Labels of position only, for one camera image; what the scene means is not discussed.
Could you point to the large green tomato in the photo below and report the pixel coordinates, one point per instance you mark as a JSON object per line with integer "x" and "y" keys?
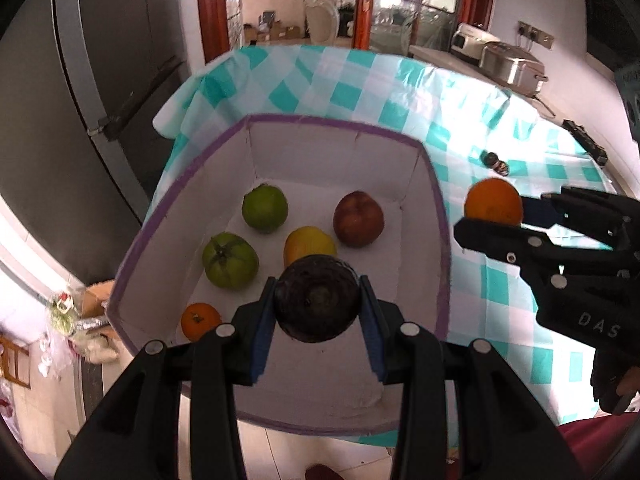
{"x": 229, "y": 261}

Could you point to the dark refrigerator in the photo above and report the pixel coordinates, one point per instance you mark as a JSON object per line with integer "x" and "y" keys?
{"x": 81, "y": 81}

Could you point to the wall socket plate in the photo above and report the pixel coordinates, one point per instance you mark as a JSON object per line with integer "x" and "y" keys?
{"x": 528, "y": 35}

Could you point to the white plastic bag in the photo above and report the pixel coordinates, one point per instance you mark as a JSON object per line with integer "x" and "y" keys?
{"x": 323, "y": 22}

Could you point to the black gas stove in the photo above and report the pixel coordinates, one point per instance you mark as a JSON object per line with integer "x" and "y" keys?
{"x": 581, "y": 136}

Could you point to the dark red apple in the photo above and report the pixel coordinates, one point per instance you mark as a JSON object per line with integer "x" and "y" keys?
{"x": 358, "y": 220}

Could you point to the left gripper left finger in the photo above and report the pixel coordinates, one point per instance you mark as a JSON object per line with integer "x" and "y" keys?
{"x": 133, "y": 433}

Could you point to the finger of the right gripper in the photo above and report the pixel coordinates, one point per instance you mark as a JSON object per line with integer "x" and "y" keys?
{"x": 505, "y": 244}
{"x": 608, "y": 218}

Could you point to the silver cooking pot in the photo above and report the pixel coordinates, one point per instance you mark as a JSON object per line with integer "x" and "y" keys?
{"x": 513, "y": 68}

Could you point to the cardboard box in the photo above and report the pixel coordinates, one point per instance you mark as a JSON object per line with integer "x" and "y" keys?
{"x": 95, "y": 299}

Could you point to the orange tangerine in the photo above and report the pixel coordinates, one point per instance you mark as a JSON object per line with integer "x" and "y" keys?
{"x": 494, "y": 200}
{"x": 199, "y": 319}

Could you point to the teal checkered tablecloth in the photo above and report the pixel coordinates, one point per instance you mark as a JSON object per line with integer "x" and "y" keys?
{"x": 456, "y": 118}

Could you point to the purple-rimmed white box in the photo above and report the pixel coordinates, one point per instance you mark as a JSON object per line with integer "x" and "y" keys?
{"x": 288, "y": 226}

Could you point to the green apple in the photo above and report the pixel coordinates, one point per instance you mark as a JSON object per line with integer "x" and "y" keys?
{"x": 265, "y": 208}

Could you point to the right hand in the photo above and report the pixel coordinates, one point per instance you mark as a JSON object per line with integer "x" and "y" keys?
{"x": 608, "y": 371}

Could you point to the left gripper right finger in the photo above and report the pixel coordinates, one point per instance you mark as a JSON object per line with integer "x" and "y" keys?
{"x": 503, "y": 431}

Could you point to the red wooden door frame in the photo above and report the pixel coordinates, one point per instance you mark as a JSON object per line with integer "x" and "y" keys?
{"x": 212, "y": 15}

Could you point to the wooden chair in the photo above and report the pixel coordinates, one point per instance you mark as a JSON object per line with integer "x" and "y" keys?
{"x": 15, "y": 363}

